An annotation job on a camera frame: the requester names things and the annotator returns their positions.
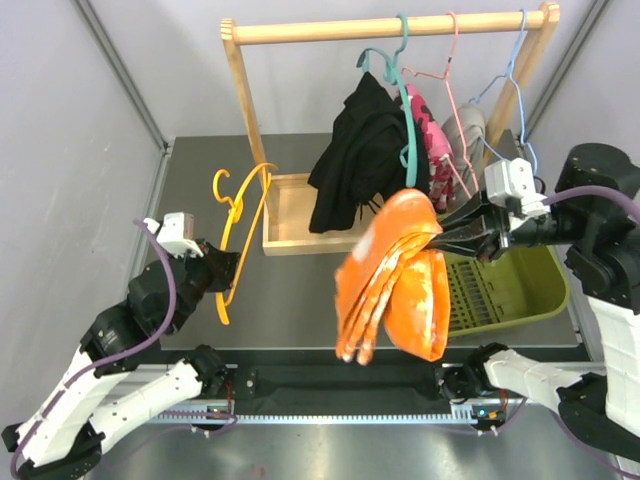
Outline grey trousers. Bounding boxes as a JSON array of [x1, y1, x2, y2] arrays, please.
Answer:
[[441, 103, 486, 199]]

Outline pink wire hanger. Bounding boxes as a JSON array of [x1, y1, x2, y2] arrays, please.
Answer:
[[401, 12, 480, 192]]

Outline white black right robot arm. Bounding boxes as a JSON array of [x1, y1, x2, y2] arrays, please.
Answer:
[[431, 143, 639, 461]]

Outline blue wire hanger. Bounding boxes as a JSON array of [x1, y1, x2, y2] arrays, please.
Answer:
[[469, 9, 538, 175]]

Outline teal plastic hanger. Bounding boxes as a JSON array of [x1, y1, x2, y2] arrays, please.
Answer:
[[356, 13, 418, 188]]

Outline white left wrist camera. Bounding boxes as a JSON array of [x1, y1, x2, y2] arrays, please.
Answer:
[[143, 212, 204, 258]]

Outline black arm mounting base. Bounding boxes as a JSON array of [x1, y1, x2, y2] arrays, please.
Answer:
[[168, 363, 494, 404]]

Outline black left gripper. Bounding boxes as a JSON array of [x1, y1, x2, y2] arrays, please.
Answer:
[[166, 237, 242, 334]]

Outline black trousers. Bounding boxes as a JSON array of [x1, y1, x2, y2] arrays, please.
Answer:
[[308, 73, 408, 234]]

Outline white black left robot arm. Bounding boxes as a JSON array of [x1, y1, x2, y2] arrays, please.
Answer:
[[2, 240, 240, 479]]

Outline pink camouflage trousers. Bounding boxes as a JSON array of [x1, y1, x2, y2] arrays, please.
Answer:
[[405, 84, 455, 213]]

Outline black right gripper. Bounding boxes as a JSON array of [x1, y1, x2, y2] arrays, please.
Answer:
[[414, 184, 592, 261]]

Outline orange white trousers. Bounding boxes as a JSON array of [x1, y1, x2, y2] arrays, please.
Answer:
[[335, 189, 451, 365]]

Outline olive green plastic basket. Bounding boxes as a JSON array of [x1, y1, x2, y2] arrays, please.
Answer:
[[444, 246, 569, 337]]

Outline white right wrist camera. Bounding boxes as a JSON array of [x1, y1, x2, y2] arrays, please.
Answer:
[[484, 158, 550, 218]]

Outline grey slotted cable duct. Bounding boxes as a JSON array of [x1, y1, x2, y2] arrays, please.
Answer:
[[99, 402, 496, 425]]

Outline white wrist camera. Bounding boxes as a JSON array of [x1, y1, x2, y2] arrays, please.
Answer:
[[484, 158, 550, 218], [143, 212, 204, 258]]

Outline orange plastic hanger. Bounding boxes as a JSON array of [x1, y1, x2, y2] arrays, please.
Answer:
[[212, 162, 280, 326]]

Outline wooden clothes rack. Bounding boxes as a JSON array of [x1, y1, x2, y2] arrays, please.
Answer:
[[220, 2, 560, 256]]

